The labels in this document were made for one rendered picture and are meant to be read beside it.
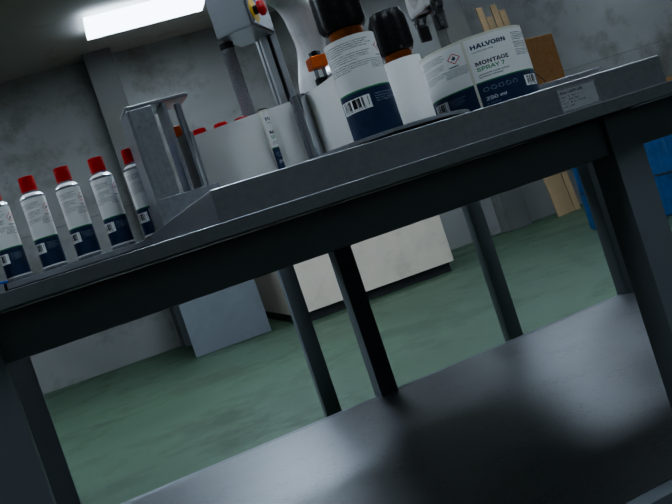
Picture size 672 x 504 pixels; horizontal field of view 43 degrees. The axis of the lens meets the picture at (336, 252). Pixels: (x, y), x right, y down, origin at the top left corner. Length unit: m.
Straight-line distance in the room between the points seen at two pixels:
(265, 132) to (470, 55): 0.51
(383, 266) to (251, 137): 5.99
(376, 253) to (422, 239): 0.47
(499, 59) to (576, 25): 10.17
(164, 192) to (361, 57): 0.57
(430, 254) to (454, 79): 6.42
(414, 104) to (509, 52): 0.29
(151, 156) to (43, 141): 8.19
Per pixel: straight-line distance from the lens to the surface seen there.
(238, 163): 1.89
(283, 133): 1.87
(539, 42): 2.67
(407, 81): 1.81
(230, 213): 1.16
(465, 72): 1.58
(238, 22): 2.08
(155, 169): 1.79
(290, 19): 2.58
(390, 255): 7.85
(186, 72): 10.12
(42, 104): 10.05
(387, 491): 1.83
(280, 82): 2.19
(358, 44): 1.43
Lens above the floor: 0.79
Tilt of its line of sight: 2 degrees down
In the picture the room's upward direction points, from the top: 18 degrees counter-clockwise
